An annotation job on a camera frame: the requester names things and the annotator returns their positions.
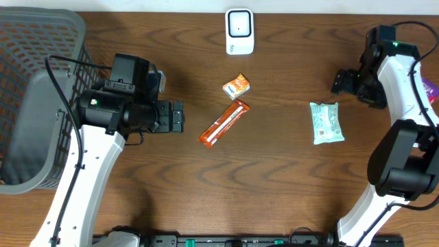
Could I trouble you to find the orange white small packet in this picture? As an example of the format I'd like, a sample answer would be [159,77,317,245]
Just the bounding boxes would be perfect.
[222,73,250,100]

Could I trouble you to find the grey plastic mesh basket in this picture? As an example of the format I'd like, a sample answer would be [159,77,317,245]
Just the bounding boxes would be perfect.
[1,7,99,194]

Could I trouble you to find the mint green tissue packet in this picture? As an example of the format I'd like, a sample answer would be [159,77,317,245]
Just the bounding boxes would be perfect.
[309,102,345,145]

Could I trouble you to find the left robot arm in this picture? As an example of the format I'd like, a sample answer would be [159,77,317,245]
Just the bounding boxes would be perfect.
[31,54,185,247]

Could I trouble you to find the orange snack bar wrapper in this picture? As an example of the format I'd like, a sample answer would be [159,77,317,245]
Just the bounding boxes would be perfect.
[198,99,250,148]

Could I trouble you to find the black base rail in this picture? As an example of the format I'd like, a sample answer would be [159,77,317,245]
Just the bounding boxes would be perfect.
[92,234,405,247]

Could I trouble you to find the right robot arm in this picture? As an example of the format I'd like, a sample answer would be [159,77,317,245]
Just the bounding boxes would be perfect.
[331,24,438,246]

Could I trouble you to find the white barcode scanner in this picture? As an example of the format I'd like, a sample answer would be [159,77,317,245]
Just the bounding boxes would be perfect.
[225,8,255,56]

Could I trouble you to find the purple snack packet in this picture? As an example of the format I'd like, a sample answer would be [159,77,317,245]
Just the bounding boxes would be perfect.
[422,78,438,104]

